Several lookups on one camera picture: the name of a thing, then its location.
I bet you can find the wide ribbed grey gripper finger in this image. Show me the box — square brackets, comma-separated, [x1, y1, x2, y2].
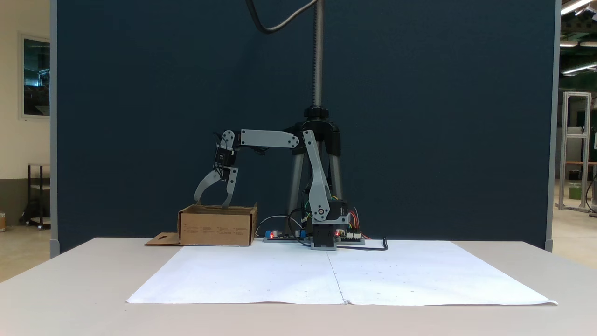
[222, 179, 239, 209]

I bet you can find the thin curved grey gripper finger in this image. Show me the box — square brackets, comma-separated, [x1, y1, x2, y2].
[194, 169, 224, 205]

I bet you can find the brown cardboard box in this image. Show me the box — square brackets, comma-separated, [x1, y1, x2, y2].
[144, 199, 259, 247]

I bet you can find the circuit board with blue parts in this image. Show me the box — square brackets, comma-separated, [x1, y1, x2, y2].
[263, 228, 312, 244]

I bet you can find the white paper sheet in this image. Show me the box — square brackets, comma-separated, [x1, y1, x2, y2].
[326, 240, 559, 307]
[126, 243, 347, 305]

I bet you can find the dark blue partition panel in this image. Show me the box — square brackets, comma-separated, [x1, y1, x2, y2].
[50, 0, 561, 256]

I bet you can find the black tripod with metal pole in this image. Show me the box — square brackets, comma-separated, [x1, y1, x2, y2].
[262, 0, 344, 236]

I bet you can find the dark shelf cart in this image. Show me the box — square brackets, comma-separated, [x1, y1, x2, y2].
[19, 163, 51, 231]

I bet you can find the thin white cable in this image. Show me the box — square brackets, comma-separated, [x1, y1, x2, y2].
[255, 214, 305, 237]

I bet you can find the circuit board with jumper wires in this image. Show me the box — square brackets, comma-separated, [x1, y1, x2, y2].
[335, 229, 366, 245]

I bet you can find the grey camera cable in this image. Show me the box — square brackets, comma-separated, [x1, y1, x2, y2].
[245, 0, 319, 35]

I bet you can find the wall window frame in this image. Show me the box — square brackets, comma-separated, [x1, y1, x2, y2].
[18, 32, 51, 120]

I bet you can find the aluminium profile frame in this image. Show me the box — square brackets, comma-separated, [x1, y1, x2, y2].
[558, 91, 593, 212]

